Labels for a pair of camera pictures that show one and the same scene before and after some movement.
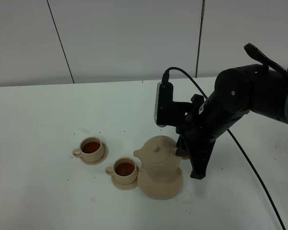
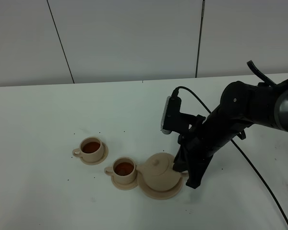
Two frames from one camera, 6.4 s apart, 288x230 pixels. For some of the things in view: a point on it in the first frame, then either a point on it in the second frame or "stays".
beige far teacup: (91, 149) stays
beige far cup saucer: (106, 150) stays
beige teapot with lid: (159, 157) -> (158, 174)
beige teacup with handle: (124, 171) stays
